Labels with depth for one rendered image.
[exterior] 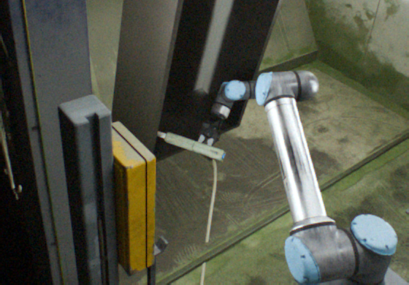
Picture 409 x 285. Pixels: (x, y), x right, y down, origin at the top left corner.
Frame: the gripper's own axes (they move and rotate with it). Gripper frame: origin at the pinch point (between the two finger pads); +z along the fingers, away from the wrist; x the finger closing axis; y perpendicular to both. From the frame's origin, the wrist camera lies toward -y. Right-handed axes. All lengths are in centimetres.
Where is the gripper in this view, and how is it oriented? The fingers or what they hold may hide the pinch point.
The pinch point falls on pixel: (201, 151)
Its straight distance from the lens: 241.6
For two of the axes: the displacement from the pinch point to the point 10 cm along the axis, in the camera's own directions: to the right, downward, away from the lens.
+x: -9.0, -2.9, 3.2
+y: 2.1, 3.5, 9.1
